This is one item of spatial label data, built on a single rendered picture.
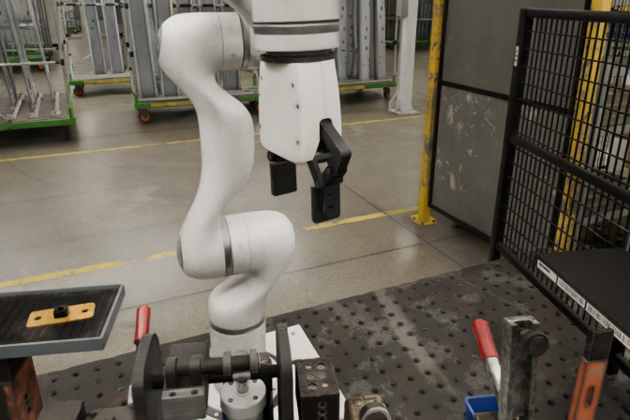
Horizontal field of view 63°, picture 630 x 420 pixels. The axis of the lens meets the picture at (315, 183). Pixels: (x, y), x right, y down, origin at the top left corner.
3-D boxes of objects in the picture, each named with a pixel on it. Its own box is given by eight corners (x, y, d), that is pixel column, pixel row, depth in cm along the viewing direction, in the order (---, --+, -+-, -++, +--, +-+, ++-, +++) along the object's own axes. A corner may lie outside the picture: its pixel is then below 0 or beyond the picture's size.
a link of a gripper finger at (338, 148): (299, 105, 52) (299, 157, 54) (341, 124, 46) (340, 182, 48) (308, 103, 52) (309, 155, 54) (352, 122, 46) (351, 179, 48)
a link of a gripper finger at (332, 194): (307, 159, 50) (310, 222, 53) (325, 168, 48) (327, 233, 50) (336, 154, 52) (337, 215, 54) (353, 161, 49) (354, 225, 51)
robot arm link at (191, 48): (267, 280, 101) (182, 295, 96) (253, 255, 111) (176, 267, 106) (255, 11, 85) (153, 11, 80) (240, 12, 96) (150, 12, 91)
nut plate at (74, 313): (25, 329, 69) (23, 322, 68) (31, 313, 72) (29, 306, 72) (93, 318, 71) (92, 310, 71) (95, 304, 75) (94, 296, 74)
